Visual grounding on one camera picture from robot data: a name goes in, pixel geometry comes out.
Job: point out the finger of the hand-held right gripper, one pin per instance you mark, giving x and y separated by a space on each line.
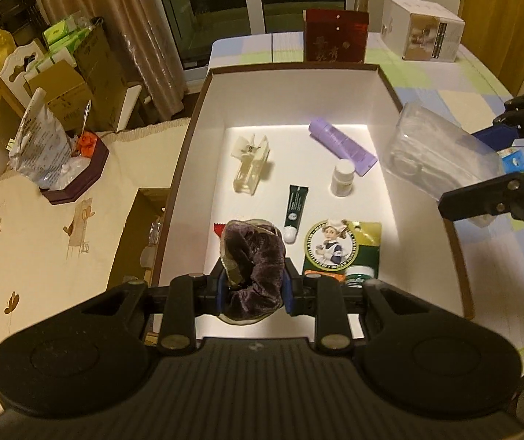
500 137
472 197

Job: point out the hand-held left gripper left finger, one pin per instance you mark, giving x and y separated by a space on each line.
220 286

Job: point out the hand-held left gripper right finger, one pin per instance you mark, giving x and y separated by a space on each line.
289 293

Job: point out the dark purple velvet scrunchie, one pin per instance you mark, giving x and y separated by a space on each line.
248 256

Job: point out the clear plastic container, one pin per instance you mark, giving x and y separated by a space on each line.
427 156

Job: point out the green figure-print sachet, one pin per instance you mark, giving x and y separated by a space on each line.
335 247

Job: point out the dark green tube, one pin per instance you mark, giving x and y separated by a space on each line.
296 206

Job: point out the cream hair claw clip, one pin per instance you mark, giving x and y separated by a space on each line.
250 165

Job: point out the small white bottle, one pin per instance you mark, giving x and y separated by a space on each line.
343 178

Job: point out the purple bottle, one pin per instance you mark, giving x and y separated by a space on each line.
342 144

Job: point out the large white tray box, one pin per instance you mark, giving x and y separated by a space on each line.
289 101

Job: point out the small red sachet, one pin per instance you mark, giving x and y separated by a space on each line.
218 230

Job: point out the white printed carton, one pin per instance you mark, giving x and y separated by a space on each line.
417 27

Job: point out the dark wooden tray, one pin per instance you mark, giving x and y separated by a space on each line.
83 178

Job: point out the cream printed cloth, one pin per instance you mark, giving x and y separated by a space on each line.
37 247

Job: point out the dark red gift box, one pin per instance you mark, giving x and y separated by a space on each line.
335 36

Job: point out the small orange item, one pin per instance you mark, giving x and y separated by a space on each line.
87 144

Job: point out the white printed plastic bag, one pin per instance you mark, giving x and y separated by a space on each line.
42 142

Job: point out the tall brown cardboard box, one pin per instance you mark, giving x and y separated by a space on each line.
99 73

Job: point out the yellowish cardboard box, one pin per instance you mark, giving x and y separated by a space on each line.
60 94

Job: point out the glass sliding door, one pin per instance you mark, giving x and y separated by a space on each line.
253 4

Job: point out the green tissue packs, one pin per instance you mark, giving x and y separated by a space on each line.
62 39

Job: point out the beige curtain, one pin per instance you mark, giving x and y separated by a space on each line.
106 0

